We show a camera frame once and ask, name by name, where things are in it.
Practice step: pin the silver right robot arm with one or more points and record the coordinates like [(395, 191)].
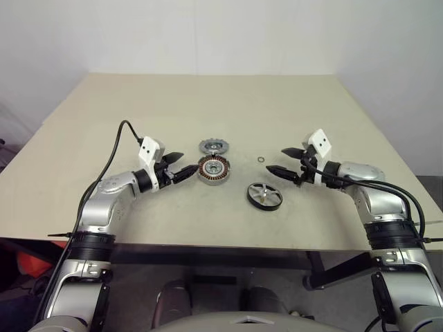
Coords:
[(380, 204)]

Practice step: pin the dark rounded shape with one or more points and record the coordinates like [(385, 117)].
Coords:
[(173, 301)]

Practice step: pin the round silver metal lid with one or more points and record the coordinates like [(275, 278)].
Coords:
[(212, 147)]

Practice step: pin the black table leg frame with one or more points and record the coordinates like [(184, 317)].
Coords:
[(332, 273)]

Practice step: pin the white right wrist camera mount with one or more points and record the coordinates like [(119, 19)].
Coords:
[(322, 140)]

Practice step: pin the orange red fabric object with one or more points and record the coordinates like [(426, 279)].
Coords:
[(33, 264)]

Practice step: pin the motor stator with copper windings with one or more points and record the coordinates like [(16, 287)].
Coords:
[(214, 169)]

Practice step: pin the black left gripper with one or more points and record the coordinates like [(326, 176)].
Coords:
[(166, 174)]

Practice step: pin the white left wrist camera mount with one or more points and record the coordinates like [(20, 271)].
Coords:
[(147, 150)]

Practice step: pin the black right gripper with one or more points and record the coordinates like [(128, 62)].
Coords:
[(304, 178)]

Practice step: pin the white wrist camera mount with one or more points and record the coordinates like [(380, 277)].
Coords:
[(322, 140), (147, 150)]

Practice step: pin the grey robot torso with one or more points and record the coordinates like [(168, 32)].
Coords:
[(225, 326)]

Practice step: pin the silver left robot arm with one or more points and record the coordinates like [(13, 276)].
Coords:
[(104, 207)]

